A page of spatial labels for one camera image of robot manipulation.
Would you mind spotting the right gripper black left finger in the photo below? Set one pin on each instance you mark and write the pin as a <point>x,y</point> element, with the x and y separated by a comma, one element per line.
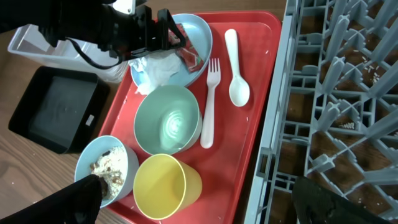
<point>78,203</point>

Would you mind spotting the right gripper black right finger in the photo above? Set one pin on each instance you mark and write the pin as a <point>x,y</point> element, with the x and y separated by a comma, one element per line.
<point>317,205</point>

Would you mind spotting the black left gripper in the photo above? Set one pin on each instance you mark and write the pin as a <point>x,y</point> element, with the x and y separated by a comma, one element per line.
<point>124,35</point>

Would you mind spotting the white napkin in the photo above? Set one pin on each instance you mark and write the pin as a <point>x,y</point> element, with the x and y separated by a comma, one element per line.
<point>155,69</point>

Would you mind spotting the red snack wrapper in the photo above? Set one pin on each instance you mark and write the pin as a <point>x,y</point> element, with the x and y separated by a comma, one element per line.
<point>188,53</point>

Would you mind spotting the light blue bowl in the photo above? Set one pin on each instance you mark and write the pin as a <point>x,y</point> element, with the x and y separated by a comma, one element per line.
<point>95,149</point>

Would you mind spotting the yellow plastic cup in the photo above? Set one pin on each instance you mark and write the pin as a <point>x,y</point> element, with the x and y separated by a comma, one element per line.
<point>164,185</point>

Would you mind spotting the mint green bowl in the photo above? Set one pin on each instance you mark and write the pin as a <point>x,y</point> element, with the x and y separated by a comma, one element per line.
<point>168,121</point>

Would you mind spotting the grey dishwasher rack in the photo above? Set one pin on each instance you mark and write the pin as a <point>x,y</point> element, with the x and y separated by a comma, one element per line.
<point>332,110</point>

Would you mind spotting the black waste tray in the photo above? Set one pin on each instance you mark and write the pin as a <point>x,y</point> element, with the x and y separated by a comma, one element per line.
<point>60,109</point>

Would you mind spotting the clear plastic waste bin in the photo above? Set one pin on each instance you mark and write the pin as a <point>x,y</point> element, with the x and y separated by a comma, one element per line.
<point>30,43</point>

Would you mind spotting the light blue plate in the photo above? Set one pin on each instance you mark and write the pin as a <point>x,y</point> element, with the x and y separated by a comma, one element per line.
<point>199,33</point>

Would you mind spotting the white plastic spoon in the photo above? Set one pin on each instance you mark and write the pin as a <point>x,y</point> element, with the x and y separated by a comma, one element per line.
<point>239,91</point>

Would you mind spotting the white plastic fork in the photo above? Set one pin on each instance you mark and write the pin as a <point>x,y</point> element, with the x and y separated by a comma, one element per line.
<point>212,81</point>

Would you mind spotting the red serving tray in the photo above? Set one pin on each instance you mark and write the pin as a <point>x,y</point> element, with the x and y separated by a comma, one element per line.
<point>223,166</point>

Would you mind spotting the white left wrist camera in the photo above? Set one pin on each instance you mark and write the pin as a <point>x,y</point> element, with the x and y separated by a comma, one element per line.
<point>125,6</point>

